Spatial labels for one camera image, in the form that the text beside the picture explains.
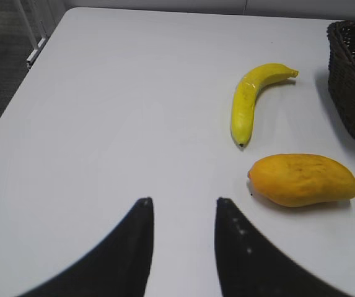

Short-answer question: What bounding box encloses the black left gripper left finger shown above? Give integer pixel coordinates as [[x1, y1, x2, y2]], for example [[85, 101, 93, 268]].
[[24, 197, 154, 296]]

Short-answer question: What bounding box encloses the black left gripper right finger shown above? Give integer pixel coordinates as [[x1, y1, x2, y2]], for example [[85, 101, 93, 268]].
[[214, 197, 345, 296]]

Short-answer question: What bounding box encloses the black wicker basket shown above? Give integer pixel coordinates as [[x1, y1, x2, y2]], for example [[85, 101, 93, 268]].
[[327, 20, 355, 139]]

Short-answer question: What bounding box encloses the orange yellow mango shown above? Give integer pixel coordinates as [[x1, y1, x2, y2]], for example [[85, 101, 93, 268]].
[[248, 153, 355, 207]]

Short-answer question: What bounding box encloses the yellow banana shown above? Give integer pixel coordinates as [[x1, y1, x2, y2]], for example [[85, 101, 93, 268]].
[[230, 63, 299, 147]]

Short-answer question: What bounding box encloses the white metal frame leg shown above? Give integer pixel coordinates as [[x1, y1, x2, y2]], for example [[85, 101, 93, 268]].
[[14, 0, 55, 69]]

